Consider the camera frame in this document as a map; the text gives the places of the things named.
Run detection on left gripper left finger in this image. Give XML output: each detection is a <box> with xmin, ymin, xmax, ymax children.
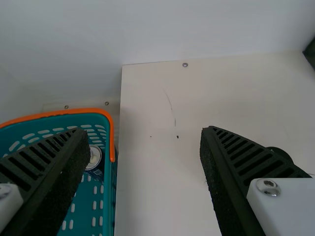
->
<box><xmin>0</xmin><ymin>128</ymin><xmax>91</xmax><ymax>236</ymax></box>

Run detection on can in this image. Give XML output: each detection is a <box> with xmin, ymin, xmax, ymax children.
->
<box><xmin>82</xmin><ymin>144</ymin><xmax>105</xmax><ymax>181</ymax></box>

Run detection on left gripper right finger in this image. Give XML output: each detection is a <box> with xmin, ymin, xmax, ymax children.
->
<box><xmin>199</xmin><ymin>125</ymin><xmax>315</xmax><ymax>236</ymax></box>

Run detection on dark grey bag with straps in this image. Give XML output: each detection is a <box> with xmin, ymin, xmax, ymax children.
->
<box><xmin>302</xmin><ymin>36</ymin><xmax>315</xmax><ymax>74</ymax></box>

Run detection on teal shopping basket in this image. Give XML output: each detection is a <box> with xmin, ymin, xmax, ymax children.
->
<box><xmin>0</xmin><ymin>107</ymin><xmax>118</xmax><ymax>236</ymax></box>

